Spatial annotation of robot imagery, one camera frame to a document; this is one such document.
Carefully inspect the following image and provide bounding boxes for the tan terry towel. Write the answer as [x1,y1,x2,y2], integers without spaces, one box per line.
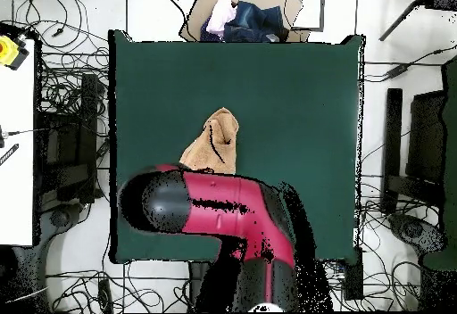
[179,106,240,175]

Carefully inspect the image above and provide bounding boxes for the dark green table cloth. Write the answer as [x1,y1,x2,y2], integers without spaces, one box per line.
[107,29,366,266]

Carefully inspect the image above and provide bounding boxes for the purple dotted garment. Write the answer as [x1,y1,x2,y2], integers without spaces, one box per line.
[199,17,227,43]

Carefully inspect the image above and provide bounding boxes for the blue jeans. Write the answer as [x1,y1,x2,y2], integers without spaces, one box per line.
[223,0,290,43]

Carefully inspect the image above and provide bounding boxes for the black metal stand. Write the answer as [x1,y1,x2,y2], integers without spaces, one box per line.
[35,72,110,206]
[380,87,447,216]

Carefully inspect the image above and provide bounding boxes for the pale pink garment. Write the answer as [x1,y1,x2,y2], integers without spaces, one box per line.
[205,0,239,38]

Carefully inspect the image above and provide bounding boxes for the cardboard box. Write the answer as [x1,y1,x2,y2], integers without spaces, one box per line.
[178,0,312,43]

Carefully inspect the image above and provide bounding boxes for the black rectangular box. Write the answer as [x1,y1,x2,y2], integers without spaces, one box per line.
[343,247,365,302]

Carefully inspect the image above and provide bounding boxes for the round black base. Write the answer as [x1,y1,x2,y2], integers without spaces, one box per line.
[47,204,74,230]
[387,212,448,260]

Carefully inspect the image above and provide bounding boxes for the black power strip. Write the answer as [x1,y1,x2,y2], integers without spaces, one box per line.
[96,277,114,313]

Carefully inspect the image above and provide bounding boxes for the white side table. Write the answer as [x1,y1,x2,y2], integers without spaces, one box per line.
[0,37,36,247]

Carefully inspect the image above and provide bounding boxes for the black striped tool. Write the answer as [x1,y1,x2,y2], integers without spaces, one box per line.
[0,143,21,168]

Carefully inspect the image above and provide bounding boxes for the green cloth-covered table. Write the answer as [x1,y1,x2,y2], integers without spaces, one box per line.
[420,55,457,271]

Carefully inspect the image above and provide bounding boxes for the yellow emergency stop button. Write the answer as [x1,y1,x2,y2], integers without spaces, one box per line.
[0,34,30,71]

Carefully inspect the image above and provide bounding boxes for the black tripod stand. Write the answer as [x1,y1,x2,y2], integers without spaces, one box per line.
[378,0,457,43]

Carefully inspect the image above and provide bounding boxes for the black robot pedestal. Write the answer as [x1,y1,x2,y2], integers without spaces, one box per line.
[187,260,215,313]

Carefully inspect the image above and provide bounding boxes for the black cable tangle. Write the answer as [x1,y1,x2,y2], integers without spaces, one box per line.
[12,0,110,119]
[46,269,190,314]
[356,174,429,312]

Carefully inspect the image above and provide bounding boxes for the black power adapter cable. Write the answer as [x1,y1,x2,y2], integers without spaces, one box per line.
[362,44,457,82]

